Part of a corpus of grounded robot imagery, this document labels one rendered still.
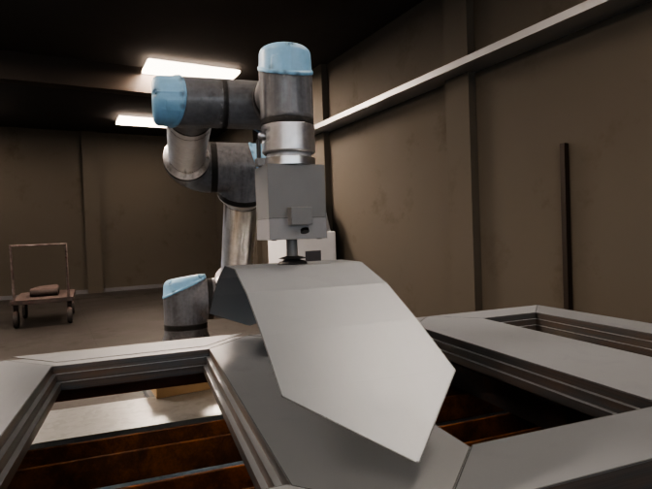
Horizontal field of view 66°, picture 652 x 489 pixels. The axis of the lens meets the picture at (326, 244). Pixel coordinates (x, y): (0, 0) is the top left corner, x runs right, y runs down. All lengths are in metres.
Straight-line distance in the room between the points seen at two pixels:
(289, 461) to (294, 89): 0.46
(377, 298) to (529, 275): 3.83
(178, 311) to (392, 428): 1.02
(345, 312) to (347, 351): 0.07
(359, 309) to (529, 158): 3.89
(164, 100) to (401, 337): 0.48
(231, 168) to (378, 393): 0.77
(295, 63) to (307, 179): 0.16
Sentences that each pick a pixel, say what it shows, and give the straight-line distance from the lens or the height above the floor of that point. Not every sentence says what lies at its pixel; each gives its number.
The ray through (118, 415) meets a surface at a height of 0.68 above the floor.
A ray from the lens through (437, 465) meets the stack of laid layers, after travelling 0.50.
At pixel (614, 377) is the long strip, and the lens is 0.80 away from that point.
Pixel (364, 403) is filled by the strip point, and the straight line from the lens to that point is 0.47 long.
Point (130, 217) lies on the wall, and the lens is 11.72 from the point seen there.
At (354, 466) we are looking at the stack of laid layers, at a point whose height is 0.86.
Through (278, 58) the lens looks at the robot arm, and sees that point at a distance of 0.72.
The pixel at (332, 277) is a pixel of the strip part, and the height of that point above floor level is 1.01.
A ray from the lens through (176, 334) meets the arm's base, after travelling 1.41.
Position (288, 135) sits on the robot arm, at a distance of 0.69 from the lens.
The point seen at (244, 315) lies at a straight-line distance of 1.00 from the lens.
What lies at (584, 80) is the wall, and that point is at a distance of 4.21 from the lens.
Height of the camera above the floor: 1.07
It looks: 1 degrees down
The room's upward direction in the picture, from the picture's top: 2 degrees counter-clockwise
